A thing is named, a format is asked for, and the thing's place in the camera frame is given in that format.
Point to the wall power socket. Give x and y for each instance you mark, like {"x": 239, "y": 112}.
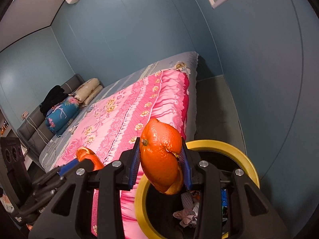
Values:
{"x": 24, "y": 115}

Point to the pink floral bedspread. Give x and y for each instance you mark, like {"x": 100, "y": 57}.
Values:
{"x": 112, "y": 124}

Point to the small cloth on sheet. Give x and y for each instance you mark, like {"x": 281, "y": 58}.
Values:
{"x": 72, "y": 129}

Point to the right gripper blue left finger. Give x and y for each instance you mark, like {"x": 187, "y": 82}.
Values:
{"x": 134, "y": 163}

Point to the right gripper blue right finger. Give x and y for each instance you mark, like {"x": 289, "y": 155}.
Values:
{"x": 185, "y": 166}

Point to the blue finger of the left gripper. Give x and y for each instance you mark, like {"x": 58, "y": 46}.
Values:
{"x": 67, "y": 167}

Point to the black clothing pile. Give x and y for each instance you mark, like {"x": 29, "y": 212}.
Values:
{"x": 55, "y": 96}

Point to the orange tangerine peel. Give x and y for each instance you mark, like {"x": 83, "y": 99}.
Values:
{"x": 84, "y": 153}
{"x": 160, "y": 147}

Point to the pink white sock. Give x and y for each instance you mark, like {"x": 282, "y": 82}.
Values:
{"x": 188, "y": 216}

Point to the grey upholstered headboard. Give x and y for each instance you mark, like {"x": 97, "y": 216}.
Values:
{"x": 34, "y": 133}

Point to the blue cloth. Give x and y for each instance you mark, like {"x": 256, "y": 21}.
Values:
{"x": 224, "y": 198}

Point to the blue floral folded quilt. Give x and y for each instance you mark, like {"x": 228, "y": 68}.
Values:
{"x": 62, "y": 115}

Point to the beige folded quilt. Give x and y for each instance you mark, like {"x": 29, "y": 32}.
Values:
{"x": 87, "y": 91}

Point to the grey striped bed sheet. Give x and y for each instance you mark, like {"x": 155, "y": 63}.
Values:
{"x": 55, "y": 147}

